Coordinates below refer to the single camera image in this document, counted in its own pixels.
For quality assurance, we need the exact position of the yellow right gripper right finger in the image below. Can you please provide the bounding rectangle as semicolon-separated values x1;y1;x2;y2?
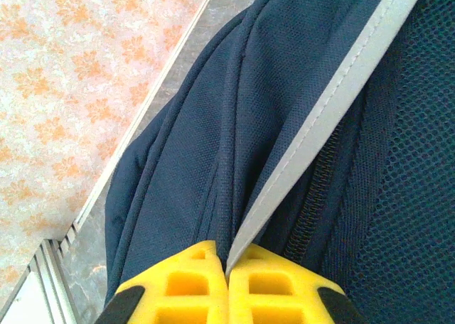
226;244;367;324

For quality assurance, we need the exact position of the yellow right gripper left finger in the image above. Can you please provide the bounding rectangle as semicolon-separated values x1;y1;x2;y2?
95;240;228;324

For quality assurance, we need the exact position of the navy blue backpack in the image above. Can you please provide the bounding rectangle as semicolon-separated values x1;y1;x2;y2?
102;0;455;324

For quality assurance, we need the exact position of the aluminium frame post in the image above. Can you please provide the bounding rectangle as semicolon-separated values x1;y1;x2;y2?
0;238;81;324

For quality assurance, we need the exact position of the thin aluminium side rail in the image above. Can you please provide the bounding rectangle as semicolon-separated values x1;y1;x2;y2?
73;0;220;232

